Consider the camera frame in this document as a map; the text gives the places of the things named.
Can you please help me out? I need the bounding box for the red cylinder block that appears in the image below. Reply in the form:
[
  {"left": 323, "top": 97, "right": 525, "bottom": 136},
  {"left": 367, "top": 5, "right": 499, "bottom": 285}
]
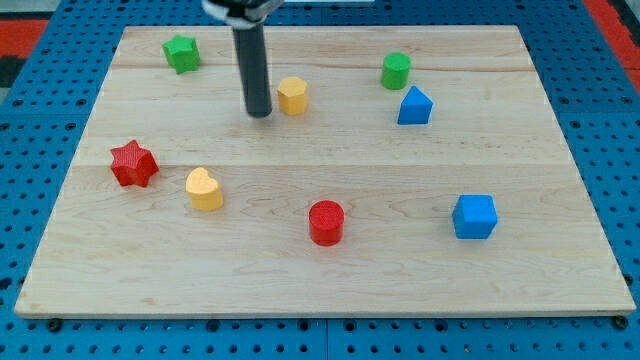
[{"left": 308, "top": 200, "right": 345, "bottom": 246}]

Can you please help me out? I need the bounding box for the light wooden board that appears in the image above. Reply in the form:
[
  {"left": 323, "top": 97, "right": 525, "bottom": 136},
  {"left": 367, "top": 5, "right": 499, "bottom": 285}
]
[{"left": 15, "top": 26, "right": 636, "bottom": 319}]

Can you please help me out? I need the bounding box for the yellow hexagon block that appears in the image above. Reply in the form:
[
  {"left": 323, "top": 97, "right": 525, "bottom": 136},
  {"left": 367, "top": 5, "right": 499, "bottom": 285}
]
[{"left": 277, "top": 76, "right": 308, "bottom": 115}]

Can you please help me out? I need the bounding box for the yellow heart block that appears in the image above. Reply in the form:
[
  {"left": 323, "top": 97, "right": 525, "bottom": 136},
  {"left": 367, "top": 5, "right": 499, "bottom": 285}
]
[{"left": 185, "top": 167, "right": 224, "bottom": 211}]

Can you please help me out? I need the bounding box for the blue triangular prism block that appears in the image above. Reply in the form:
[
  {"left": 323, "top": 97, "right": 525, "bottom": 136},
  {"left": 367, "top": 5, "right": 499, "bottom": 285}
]
[{"left": 397, "top": 86, "right": 434, "bottom": 125}]

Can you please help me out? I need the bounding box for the green cylinder block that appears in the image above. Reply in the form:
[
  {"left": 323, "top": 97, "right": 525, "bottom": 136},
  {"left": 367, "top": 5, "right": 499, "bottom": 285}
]
[{"left": 381, "top": 52, "right": 411, "bottom": 90}]

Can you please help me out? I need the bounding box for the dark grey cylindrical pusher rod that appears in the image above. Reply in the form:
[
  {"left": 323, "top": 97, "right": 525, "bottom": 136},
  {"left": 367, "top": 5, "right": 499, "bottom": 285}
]
[{"left": 233, "top": 23, "right": 272, "bottom": 118}]

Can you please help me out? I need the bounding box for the blue cube block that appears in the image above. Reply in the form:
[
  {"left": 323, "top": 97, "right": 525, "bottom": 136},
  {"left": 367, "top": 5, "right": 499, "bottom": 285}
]
[{"left": 452, "top": 194, "right": 499, "bottom": 240}]

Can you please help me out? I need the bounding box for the green star block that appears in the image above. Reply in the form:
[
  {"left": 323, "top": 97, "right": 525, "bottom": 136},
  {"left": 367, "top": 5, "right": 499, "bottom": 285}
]
[{"left": 162, "top": 34, "right": 200, "bottom": 74}]

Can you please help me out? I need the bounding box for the red star block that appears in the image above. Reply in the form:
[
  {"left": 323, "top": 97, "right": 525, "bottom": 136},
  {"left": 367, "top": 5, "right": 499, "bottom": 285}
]
[{"left": 110, "top": 140, "right": 159, "bottom": 187}]

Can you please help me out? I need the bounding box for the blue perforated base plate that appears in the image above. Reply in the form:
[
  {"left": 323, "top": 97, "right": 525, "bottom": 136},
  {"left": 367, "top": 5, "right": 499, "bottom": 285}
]
[{"left": 1, "top": 0, "right": 639, "bottom": 359}]

